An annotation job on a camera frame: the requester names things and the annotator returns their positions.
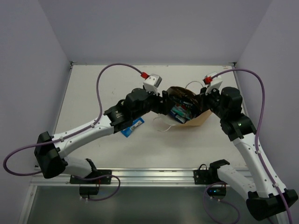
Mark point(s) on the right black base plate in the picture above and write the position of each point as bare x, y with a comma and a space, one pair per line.
205, 175

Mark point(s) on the right black controller box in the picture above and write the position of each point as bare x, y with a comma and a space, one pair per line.
217, 191

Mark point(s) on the brown paper bag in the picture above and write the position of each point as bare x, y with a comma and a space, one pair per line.
164, 123

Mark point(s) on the black snack bag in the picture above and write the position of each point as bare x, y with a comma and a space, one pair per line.
183, 96

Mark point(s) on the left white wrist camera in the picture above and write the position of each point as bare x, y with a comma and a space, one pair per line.
152, 83

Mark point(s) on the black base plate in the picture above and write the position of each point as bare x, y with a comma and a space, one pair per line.
101, 176
205, 175

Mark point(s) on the blue snack packet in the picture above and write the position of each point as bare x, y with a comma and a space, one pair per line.
136, 123

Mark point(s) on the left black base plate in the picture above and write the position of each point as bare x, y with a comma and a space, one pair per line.
101, 176

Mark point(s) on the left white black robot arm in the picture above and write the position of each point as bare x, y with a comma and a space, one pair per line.
52, 152

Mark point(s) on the black controller box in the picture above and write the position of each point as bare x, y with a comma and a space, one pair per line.
217, 191
89, 191

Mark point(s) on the left black controller box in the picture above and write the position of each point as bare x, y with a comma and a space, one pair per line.
89, 191

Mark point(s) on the teal snack packet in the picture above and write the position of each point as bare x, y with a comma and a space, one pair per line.
180, 114

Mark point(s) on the aluminium mounting rail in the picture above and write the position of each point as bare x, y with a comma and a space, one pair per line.
134, 177

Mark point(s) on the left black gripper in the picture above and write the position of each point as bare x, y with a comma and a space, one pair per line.
161, 103

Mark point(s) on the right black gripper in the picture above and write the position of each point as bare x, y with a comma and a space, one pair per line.
203, 96

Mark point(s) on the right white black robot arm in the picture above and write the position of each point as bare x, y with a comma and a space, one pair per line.
266, 195

